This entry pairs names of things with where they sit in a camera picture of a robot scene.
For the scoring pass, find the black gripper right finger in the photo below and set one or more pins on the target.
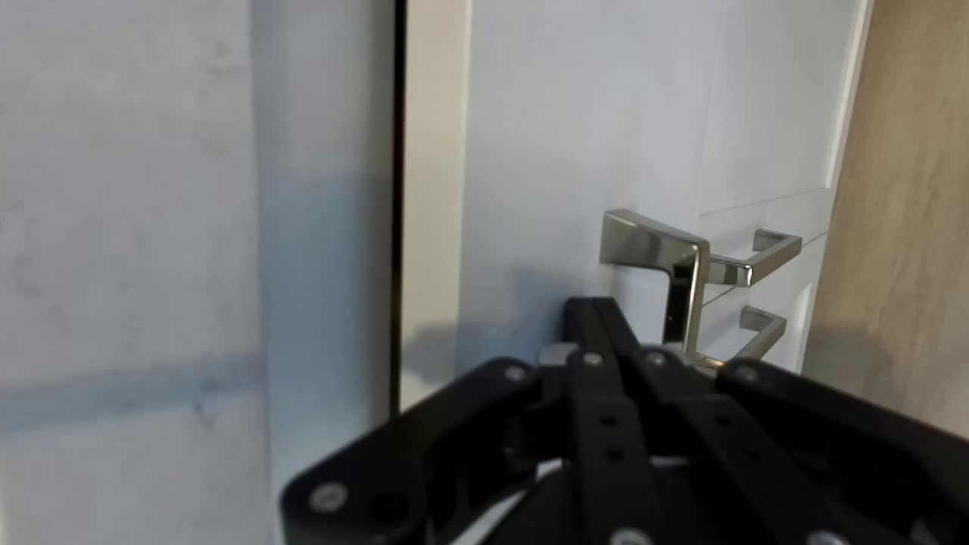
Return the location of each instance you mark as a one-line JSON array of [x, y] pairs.
[[777, 458]]

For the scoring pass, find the silver right door handle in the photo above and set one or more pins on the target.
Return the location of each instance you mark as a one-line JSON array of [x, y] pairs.
[[771, 252]]

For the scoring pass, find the silver door handle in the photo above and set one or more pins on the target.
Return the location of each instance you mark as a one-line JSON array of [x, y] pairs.
[[753, 334], [771, 252]]

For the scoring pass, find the silver left door handle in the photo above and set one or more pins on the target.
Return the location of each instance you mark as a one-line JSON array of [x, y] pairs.
[[753, 334]]

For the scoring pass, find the silver drawer handle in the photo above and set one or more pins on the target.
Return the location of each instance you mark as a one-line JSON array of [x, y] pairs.
[[642, 244]]

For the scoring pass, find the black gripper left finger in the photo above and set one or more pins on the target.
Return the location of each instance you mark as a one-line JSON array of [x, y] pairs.
[[431, 469]]

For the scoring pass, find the white top drawer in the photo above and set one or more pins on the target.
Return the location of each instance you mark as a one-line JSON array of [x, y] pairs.
[[529, 119]]

